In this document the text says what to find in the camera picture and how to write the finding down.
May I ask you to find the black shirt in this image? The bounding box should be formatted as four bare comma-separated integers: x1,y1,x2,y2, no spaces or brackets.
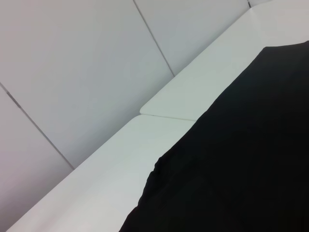
119,40,309,232

